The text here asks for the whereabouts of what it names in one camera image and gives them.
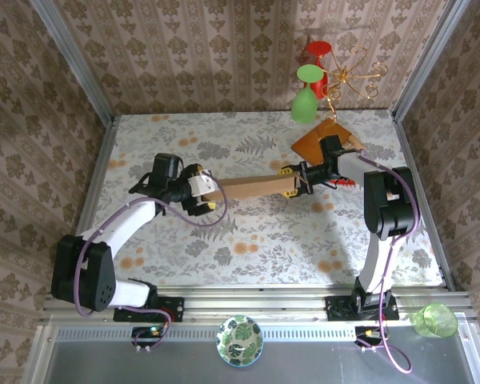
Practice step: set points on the green leaf pattern bowl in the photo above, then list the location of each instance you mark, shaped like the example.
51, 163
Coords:
240, 340

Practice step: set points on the red snack packet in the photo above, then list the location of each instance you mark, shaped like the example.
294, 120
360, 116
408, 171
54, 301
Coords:
344, 183

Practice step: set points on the aluminium frame post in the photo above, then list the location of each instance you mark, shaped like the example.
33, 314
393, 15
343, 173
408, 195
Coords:
76, 64
428, 60

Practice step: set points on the aluminium front rail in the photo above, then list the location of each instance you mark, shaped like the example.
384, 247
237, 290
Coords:
256, 304

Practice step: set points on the green wine glass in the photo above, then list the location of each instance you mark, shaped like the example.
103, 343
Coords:
302, 108

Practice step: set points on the green transparent plastic cup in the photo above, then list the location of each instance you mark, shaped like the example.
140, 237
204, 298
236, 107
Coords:
436, 320

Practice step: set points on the floral table mat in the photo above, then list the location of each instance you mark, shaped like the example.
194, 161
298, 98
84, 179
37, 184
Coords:
264, 272

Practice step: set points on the right black connector box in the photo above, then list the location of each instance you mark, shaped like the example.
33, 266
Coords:
368, 334

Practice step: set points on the black connector box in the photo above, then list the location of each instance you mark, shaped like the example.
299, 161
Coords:
368, 334
144, 334

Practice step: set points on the brown cardboard paper box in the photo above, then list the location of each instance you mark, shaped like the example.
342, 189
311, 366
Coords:
256, 187

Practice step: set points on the left black connector box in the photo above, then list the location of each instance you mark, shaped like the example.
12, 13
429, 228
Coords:
144, 334

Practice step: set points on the red wine glass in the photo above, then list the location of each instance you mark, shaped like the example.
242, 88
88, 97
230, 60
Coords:
319, 49

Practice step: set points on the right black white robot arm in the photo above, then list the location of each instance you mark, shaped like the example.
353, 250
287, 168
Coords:
388, 208

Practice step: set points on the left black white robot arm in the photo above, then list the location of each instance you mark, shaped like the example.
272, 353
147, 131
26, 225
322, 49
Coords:
96, 276

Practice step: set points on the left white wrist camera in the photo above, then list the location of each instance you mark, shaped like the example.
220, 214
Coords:
202, 186

